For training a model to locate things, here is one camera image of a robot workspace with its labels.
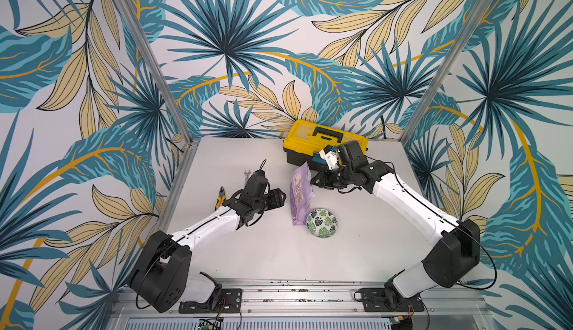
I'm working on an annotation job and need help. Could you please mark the purple oats bag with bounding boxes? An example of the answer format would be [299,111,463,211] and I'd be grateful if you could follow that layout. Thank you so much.
[289,162,314,225]

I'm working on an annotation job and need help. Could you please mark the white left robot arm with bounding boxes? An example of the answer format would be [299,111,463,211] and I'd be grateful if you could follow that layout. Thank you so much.
[127,169,287,313]

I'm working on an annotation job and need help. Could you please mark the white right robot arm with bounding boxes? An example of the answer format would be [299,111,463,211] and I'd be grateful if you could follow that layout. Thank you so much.
[311,141,480,308]

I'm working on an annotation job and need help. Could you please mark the green leaf pattern bowl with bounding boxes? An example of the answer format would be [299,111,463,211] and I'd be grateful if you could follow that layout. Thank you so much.
[306,208,339,238]

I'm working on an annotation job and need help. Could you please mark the yellow and black toolbox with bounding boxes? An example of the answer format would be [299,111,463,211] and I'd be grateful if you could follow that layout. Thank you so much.
[283,119,368,171]

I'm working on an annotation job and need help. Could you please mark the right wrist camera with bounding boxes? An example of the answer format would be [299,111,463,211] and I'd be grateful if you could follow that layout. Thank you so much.
[319,146,339,170]

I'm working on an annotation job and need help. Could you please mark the yellow handled pliers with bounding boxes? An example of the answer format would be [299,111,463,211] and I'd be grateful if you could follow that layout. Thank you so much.
[215,186,226,211]

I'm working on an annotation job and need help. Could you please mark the aluminium corner post left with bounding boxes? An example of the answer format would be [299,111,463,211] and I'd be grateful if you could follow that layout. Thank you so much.
[97,0,194,145]

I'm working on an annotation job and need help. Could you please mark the aluminium corner post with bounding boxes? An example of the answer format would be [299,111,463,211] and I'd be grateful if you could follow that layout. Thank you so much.
[399,0,494,146]
[97,0,194,145]

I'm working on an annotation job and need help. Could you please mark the aluminium front rail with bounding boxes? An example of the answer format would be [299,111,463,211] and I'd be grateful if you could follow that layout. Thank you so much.
[104,279,496,329]

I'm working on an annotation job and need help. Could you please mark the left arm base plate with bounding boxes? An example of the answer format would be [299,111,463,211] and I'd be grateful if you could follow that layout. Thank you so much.
[178,288,243,314]

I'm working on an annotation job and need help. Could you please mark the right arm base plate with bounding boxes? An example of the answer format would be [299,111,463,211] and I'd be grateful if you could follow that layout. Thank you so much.
[356,288,425,314]

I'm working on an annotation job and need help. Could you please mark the aluminium corner post right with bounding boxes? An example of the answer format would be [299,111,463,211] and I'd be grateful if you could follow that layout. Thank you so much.
[399,0,494,146]

